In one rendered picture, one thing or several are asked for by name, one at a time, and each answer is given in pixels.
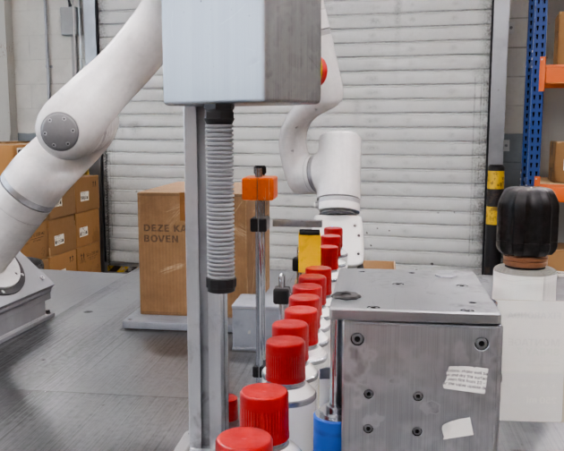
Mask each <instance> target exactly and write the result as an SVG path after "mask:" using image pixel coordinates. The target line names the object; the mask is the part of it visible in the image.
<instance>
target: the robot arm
mask: <svg viewBox="0 0 564 451"><path fill-rule="evenodd" d="M321 57H322V58H323V59H324V60H325V62H326V64H327V67H328V74H327V78H326V80H325V81H324V83H323V84H322V85H321V86H320V103H319V104H317V105H298V106H293V107H292V108H291V110H290V111H289V113H288V115H287V116H286V119H285V121H284V122H283V125H282V127H281V130H280V134H279V141H278V145H279V152H280V157H281V162H282V166H283V170H284V174H285V177H286V181H287V184H288V186H289V187H290V189H291V190H292V191H293V192H295V193H297V194H310V193H317V201H314V208H317V209H318V210H319V211H320V214H319V215H317V216H315V217H314V219H322V227H313V228H312V229H320V236H322V235H323V234H324V228H325V227H328V226H337V227H342V228H343V247H342V249H344V250H345V251H346V252H347V253H348V256H347V268H364V267H363V222H362V218H361V217H359V216H357V215H359V214H360V198H361V159H362V138H361V137H360V136H359V135H358V134H356V133H354V132H348V131H331V132H325V133H323V134H322V135H321V136H320V138H319V149H318V152H317V153H316V154H315V155H310V154H309V152H308V149H307V141H306V136H307V132H308V129H309V126H310V124H311V123H312V121H313V120H314V119H315V118H316V117H317V116H319V115H321V114H323V113H325V112H327V111H329V110H330V109H332V108H333V107H335V106H337V105H338V104H340V102H341V101H342V99H343V95H344V91H343V84H342V80H341V76H340V71H339V68H338V60H337V56H336V52H335V48H334V43H333V39H332V35H331V31H330V27H329V20H328V16H327V12H326V8H325V4H324V1H323V0H321ZM162 65H163V43H162V3H161V0H142V1H141V3H140V5H139V6H138V8H137V9H136V10H135V12H134V13H133V14H132V16H131V17H130V19H129V20H128V21H127V22H126V24H125V25H124V26H123V27H122V28H121V29H120V30H119V32H118V33H117V34H116V35H115V37H114V38H113V39H112V40H111V42H110V43H109V44H108V45H107V46H106V47H105V48H104V49H103V51H102V52H101V53H100V54H99V55H98V56H96V57H95V58H94V59H93V60H92V61H91V62H90V63H89V64H88V65H87V66H85V67H84V68H83V69H82V70H81V71H80V72H79V73H77V74H76V75H75V76H74V77H73V78H72V79H71V80H70V81H68V82H67V83H66V84H65V85H64V86H63V87H62V88H61V89H60V90H58V91H57V93H56V94H55V95H54V96H53V97H52V98H51V99H49V100H48V102H47V103H46V104H45V105H44V106H43V107H42V109H41V110H40V112H39V114H38V117H37V121H36V125H35V130H36V135H37V137H35V138H34V139H33V140H32V141H31V142H30V143H29V144H28V145H26V146H25V147H24V148H23V149H22V150H21V151H20V152H19V153H18V154H17V155H16V156H15V157H14V158H13V160H12V161H11V162H10V164H9V165H8V166H7V168H6V169H5V170H4V171H3V172H2V174H1V175H0V289H6V288H10V287H12V286H14V285H15V284H16V283H17V282H18V281H19V279H20V276H21V271H20V267H19V264H18V262H17V261H16V259H15V257H16V255H17V254H18V253H19V251H20V250H21V249H22V247H23V246H24V245H25V244H26V242H27V241H28V240H29V239H30V238H31V236H32V235H33V234H34V233H35V231H36V230H37V229H38V227H39V226H40V225H41V224H42V222H43V221H44V220H45V219H46V217H47V216H48V214H49V213H50V212H51V211H52V209H53V208H54V207H55V205H56V204H57V203H58V201H59V200H60V199H62V197H63V196H64V195H65V193H66V192H67V191H68V190H69V189H70V188H71V187H72V186H73V185H74V184H75V183H76V182H77V181H78V180H79V179H80V178H81V177H82V176H83V175H84V174H85V173H86V171H87V170H88V169H89V168H90V167H91V166H92V165H93V164H94V163H95V162H96V161H97V160H98V159H99V157H100V156H101V155H102V154H103V153H104V152H105V151H106V149H107V148H108V147H109V145H110V144H111V142H112V141H113V139H114V138H115V136H116V133H117V130H118V126H119V116H118V114H119V113H120V112H121V111H122V110H123V108H124V107H125V106H126V105H127V104H128V103H129V102H130V101H131V99H132V98H133V97H134V96H135V95H136V94H137V93H138V92H139V91H140V90H141V89H142V88H143V86H144V85H145V84H146V83H147V82H148V81H149V80H150V79H151V78H152V76H153V75H154V74H155V73H156V72H157V71H158V69H159V68H160V67H161V66H162Z"/></svg>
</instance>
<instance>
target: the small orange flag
mask: <svg viewBox="0 0 564 451"><path fill-rule="evenodd" d="M309 266H320V229H300V230H299V233H298V272H304V273H305V269H306V268H307V267H309Z"/></svg>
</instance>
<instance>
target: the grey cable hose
mask: <svg viewBox="0 0 564 451"><path fill-rule="evenodd" d="M204 109H206V112H205V118H204V121H205V122H206V125H205V127H207V129H206V130H205V132H207V133H206V134H205V136H207V138H206V139H205V140H206V141H207V142H206V143H205V145H207V147H206V149H207V150H208V151H206V154H208V155H207V156H206V158H207V160H206V162H207V163H208V164H207V165H206V167H207V168H206V171H207V173H206V175H207V176H208V177H206V180H208V181H207V182H206V184H207V186H206V188H207V190H206V193H207V195H206V197H208V198H207V199H206V201H207V202H208V203H206V205H207V215H208V216H207V219H208V220H207V223H208V224H207V227H208V228H207V231H208V233H207V236H208V237H207V240H208V241H207V244H208V245H207V248H208V249H207V253H208V254H207V256H208V258H207V261H208V262H207V265H208V266H207V269H208V276H207V277H206V287H208V292H210V293H212V294H230V293H232V292H234V291H235V287H236V277H235V274H234V273H235V266H234V264H235V262H234V260H235V258H234V256H235V254H234V252H235V249H234V247H235V246H234V243H235V241H233V240H234V239H235V237H234V236H233V235H235V233H234V230H235V229H234V228H233V227H234V226H235V224H233V223H234V222H235V221H234V219H233V218H235V216H234V215H233V214H234V213H235V212H234V211H233V210H234V209H235V208H234V207H233V206H234V205H235V204H234V202H233V201H234V200H235V199H233V197H234V196H235V195H234V194H233V192H235V191H234V190H233V189H234V188H235V187H234V185H233V184H234V183H235V182H233V180H234V177H233V175H234V173H233V171H234V168H232V167H233V166H234V164H232V163H233V162H234V160H233V159H232V158H234V156H233V155H232V154H234V151H232V149H234V147H232V145H234V143H233V142H232V140H234V138H232V136H234V134H233V133H232V132H233V131H234V130H233V129H232V128H233V127H234V126H233V125H232V123H233V121H234V120H235V119H234V112H233V109H235V105H234V104H204Z"/></svg>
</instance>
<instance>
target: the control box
mask: <svg viewBox="0 0 564 451"><path fill-rule="evenodd" d="M161 3H162V43H163V83H164V103H165V105H167V106H204V104H234V105H235V106H298V105H317V104H319V103H320V80H321V75H322V62H321V0H161Z"/></svg>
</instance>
